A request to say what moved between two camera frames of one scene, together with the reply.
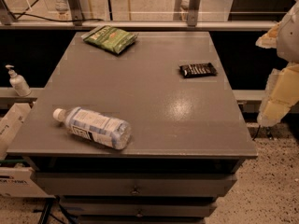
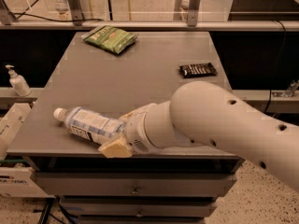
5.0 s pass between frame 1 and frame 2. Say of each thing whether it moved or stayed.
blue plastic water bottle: stayed
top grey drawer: stayed
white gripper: moved
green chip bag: stayed
